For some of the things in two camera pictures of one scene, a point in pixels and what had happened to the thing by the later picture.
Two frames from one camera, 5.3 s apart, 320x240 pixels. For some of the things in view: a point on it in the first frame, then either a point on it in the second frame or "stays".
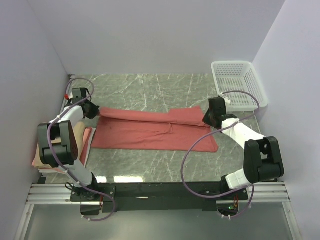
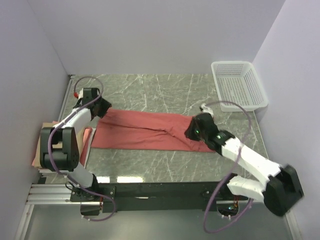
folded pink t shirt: (83, 151) stays
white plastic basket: (231, 75) stays
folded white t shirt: (52, 170) stays
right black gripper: (206, 120) -> (189, 130)
